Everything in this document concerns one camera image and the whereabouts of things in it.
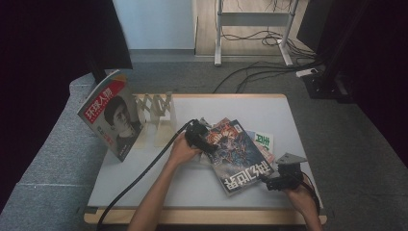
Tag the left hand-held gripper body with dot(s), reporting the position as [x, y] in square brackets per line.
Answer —
[197, 133]

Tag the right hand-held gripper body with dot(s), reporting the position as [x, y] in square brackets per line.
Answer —
[288, 174]

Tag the beige expandable book rack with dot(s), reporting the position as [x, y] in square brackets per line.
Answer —
[163, 134]

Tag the white book with green title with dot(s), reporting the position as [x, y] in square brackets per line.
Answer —
[266, 139]

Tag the portrait magazine with red banner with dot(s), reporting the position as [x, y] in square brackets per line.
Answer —
[109, 115]

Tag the person's left hand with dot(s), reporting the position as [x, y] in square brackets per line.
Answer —
[183, 152]

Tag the person's right hand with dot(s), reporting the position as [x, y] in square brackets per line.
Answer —
[301, 197]

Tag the black stand with heavy base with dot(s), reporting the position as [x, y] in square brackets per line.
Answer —
[324, 85]

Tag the white power strip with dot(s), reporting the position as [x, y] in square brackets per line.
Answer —
[306, 72]

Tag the black curtain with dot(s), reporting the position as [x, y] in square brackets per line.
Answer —
[48, 48]
[385, 64]

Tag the black panel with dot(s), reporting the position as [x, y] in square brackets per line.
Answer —
[312, 22]

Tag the black stand with base plate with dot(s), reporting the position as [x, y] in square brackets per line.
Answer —
[96, 69]

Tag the white metal desk frame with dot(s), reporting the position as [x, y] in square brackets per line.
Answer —
[250, 18]

